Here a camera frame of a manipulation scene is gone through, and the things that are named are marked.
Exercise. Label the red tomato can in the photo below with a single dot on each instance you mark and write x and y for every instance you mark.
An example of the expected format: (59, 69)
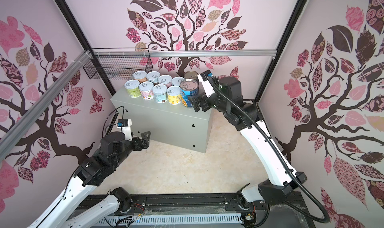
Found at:
(191, 75)

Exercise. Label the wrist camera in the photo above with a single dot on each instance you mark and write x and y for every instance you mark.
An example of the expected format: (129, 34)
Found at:
(204, 79)
(125, 126)

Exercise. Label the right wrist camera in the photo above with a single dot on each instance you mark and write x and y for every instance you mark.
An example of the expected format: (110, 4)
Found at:
(204, 79)

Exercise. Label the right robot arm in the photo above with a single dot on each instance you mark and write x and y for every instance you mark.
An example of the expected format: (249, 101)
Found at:
(225, 95)

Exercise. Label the teal label coconut can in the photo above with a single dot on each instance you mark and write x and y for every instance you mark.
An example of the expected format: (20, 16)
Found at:
(153, 77)

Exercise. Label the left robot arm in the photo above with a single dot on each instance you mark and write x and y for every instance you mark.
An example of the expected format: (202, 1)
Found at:
(114, 149)

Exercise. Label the blue label tin can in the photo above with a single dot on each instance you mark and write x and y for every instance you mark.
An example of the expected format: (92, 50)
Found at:
(189, 87)

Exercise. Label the green label can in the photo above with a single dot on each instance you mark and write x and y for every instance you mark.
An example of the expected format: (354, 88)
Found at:
(132, 87)

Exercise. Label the pink label can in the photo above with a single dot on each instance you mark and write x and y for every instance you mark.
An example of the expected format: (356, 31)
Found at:
(165, 80)
(146, 90)

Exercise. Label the left aluminium rail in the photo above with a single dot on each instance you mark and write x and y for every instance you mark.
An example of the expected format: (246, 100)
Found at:
(13, 136)

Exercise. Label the yellow label can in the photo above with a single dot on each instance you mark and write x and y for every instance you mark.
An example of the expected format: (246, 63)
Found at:
(174, 95)

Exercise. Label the black wire mesh basket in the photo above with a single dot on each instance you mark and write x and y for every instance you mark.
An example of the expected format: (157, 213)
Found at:
(118, 64)

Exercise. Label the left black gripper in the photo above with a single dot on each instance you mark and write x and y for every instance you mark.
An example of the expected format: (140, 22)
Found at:
(139, 147)

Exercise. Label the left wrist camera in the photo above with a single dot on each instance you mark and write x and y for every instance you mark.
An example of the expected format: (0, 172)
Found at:
(125, 126)

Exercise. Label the white slotted cable duct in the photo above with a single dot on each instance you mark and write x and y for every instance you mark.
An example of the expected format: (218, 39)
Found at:
(167, 221)

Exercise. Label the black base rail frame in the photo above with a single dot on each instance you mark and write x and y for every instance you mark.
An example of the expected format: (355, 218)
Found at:
(276, 216)

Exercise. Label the grey metal cabinet box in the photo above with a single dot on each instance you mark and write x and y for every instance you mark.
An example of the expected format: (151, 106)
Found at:
(175, 125)

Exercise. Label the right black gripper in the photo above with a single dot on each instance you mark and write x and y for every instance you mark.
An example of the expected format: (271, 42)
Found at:
(204, 101)

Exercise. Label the orange label can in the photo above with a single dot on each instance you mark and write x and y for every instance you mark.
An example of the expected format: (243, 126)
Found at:
(140, 76)

